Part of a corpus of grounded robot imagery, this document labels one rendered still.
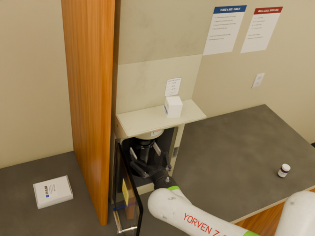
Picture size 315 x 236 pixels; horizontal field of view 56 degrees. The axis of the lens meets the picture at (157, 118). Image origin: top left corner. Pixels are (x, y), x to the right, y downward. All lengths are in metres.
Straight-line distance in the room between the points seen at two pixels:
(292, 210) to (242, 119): 1.31
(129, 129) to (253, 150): 1.09
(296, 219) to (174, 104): 0.51
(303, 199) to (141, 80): 0.60
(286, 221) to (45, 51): 1.08
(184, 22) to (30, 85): 0.77
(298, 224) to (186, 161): 0.95
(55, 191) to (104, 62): 0.85
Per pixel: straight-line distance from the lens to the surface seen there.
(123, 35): 0.90
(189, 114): 1.10
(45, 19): 1.29
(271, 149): 2.00
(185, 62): 1.06
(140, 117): 1.05
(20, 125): 1.56
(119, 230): 1.12
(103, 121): 0.93
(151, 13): 0.90
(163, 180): 1.21
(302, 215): 0.88
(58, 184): 1.52
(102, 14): 0.75
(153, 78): 1.03
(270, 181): 1.80
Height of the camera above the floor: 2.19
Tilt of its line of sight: 40 degrees down
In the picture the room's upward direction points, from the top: 10 degrees clockwise
